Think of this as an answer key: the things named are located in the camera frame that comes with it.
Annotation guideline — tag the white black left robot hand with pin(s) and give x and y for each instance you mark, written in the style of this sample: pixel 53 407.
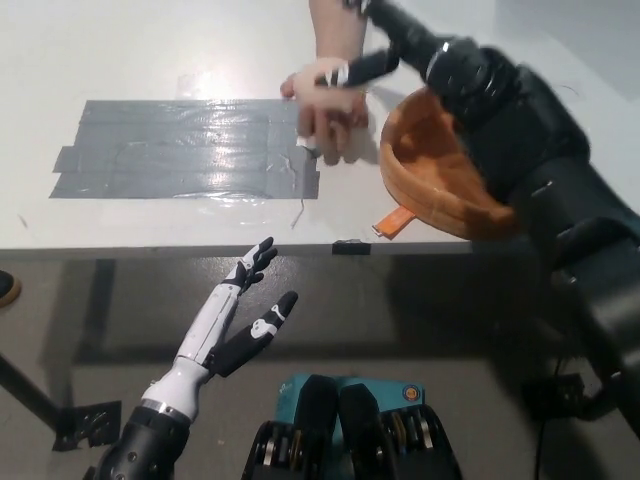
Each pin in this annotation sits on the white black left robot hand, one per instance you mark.
pixel 210 325

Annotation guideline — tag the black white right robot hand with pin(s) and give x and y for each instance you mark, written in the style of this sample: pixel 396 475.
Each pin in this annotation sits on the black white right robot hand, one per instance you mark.
pixel 405 30

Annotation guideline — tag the person's bare hand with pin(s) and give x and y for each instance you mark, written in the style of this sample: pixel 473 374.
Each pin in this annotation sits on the person's bare hand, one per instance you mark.
pixel 330 125

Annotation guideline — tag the orange soft plush plate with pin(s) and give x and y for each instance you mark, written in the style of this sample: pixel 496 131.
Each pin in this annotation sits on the orange soft plush plate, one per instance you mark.
pixel 425 170

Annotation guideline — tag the black teal robot torso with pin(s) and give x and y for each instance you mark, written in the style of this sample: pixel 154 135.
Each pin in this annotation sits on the black teal robot torso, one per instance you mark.
pixel 350 435

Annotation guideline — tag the black tape strip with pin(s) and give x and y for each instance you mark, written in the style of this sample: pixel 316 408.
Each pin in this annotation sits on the black tape strip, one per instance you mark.
pixel 351 247

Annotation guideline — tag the black table leg with foot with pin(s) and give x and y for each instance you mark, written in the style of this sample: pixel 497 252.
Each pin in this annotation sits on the black table leg with foot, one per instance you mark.
pixel 87 425
pixel 555 400

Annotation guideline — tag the black shoe tan sole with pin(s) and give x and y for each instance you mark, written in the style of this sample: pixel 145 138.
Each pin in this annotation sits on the black shoe tan sole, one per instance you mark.
pixel 7 289

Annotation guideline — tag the grey duct tape patch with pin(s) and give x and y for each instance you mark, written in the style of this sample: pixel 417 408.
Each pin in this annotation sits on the grey duct tape patch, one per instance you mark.
pixel 175 150

